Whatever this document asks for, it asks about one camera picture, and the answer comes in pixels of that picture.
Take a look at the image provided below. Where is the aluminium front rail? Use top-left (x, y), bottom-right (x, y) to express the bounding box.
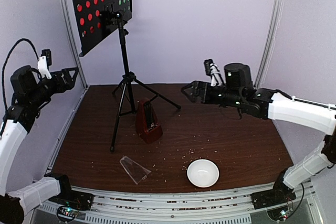
top-left (26, 179), bottom-right (323, 224)

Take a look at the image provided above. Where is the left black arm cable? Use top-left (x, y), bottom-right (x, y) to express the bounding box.
top-left (2, 38), bottom-right (40, 78)

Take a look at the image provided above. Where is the clear plastic metronome cover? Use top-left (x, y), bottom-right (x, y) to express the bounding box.
top-left (119, 156), bottom-right (152, 185)

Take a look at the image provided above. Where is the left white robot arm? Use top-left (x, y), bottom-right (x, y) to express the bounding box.
top-left (1, 65), bottom-right (79, 223)

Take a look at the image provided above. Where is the aluminium frame post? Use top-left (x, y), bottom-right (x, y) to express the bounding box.
top-left (60, 0), bottom-right (88, 90)
top-left (254, 0), bottom-right (284, 88)

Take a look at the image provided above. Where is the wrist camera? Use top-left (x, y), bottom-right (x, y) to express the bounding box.
top-left (37, 49), bottom-right (52, 80)
top-left (204, 59), bottom-right (224, 87)

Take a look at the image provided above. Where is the red wooden metronome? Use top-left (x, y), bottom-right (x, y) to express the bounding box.
top-left (135, 98), bottom-right (163, 144)

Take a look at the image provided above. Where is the right aluminium frame post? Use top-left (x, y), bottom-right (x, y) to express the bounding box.
top-left (254, 0), bottom-right (284, 88)

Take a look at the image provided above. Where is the white ceramic bowl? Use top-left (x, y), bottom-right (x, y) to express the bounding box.
top-left (186, 159), bottom-right (220, 188)

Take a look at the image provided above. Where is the black perforated music stand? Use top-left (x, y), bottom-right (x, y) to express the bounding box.
top-left (72, 0), bottom-right (181, 152)

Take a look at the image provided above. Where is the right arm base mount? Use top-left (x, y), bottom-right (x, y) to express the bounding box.
top-left (251, 189), bottom-right (296, 222)

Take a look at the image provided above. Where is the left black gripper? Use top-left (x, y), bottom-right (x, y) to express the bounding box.
top-left (28, 68), bottom-right (78, 106)

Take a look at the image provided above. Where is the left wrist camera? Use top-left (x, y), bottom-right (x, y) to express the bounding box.
top-left (37, 49), bottom-right (52, 80)

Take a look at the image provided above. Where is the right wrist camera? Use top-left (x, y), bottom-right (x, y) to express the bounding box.
top-left (204, 59), bottom-right (224, 87)

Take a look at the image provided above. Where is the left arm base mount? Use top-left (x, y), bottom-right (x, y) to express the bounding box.
top-left (47, 173), bottom-right (94, 223)

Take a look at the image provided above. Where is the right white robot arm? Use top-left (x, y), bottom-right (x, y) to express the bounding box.
top-left (181, 59), bottom-right (335, 204)

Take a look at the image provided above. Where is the left aluminium frame post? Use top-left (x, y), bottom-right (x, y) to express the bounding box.
top-left (60, 0), bottom-right (88, 90)

